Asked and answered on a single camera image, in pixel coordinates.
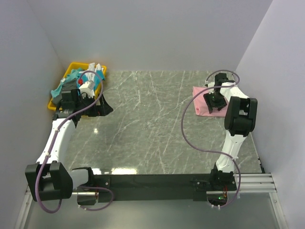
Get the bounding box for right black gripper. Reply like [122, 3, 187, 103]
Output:
[203, 91, 227, 114]

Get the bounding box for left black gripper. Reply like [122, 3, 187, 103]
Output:
[75, 93, 113, 117]

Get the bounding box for pink t shirt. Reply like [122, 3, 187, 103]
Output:
[193, 92, 228, 117]

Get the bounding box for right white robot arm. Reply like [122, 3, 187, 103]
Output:
[203, 71, 258, 173]

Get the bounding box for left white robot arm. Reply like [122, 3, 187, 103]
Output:
[25, 89, 113, 204]

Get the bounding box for teal t shirt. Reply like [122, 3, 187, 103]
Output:
[91, 70, 105, 91]

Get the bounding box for white t shirt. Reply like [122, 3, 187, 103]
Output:
[82, 62, 103, 81]

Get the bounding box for grey t shirt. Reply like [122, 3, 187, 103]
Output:
[51, 79, 77, 106]

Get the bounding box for light green t shirt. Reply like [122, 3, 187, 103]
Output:
[51, 68, 84, 99]

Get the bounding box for yellow plastic bin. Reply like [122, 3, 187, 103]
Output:
[47, 62, 107, 111]

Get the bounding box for black base bar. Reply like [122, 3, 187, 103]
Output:
[68, 173, 239, 206]

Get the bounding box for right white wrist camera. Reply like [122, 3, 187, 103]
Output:
[204, 81, 215, 89]

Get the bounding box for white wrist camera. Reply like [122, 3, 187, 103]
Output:
[79, 80, 95, 98]
[204, 81, 215, 89]

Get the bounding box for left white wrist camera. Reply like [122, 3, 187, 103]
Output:
[79, 80, 95, 98]

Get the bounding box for aluminium rail frame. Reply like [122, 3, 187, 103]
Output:
[14, 155, 289, 229]

